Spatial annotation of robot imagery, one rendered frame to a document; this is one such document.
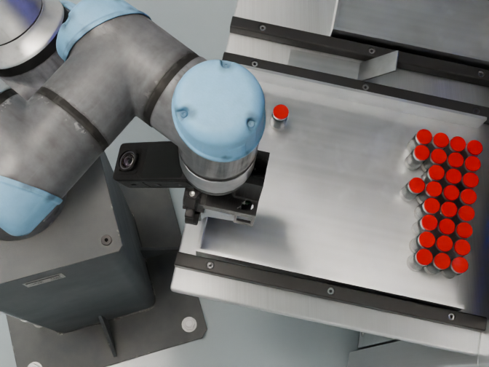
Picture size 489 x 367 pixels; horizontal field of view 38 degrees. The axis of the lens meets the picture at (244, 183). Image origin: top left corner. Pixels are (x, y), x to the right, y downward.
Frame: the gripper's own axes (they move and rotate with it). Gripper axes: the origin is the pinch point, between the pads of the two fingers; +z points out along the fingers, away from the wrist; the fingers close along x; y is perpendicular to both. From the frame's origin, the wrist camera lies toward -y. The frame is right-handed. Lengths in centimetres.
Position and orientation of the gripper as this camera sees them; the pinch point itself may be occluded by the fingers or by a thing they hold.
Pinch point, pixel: (198, 202)
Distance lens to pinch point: 90.6
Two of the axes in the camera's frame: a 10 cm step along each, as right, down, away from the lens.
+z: -0.5, 2.7, 9.6
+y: 9.8, 2.1, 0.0
